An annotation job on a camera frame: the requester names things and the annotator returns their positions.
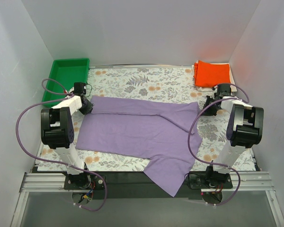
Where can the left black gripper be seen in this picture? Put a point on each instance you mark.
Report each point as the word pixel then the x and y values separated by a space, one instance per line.
pixel 87 107

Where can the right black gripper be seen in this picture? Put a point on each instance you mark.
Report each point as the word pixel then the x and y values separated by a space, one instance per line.
pixel 208 107

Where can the purple t shirt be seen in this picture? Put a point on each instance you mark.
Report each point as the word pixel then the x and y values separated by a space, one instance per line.
pixel 159 132

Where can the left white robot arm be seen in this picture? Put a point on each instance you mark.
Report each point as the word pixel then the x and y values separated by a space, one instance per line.
pixel 58 133

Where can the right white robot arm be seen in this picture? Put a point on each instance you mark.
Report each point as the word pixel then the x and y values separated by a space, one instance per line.
pixel 244 129

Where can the folded white t shirt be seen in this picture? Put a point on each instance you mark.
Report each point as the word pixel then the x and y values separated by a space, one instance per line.
pixel 233 82

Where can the folded orange t shirt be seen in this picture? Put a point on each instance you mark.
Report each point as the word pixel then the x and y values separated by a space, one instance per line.
pixel 211 75

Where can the green plastic tray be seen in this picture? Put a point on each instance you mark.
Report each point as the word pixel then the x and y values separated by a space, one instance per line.
pixel 64 72

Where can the aluminium frame rail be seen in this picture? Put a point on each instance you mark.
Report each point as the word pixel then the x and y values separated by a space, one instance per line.
pixel 43 202

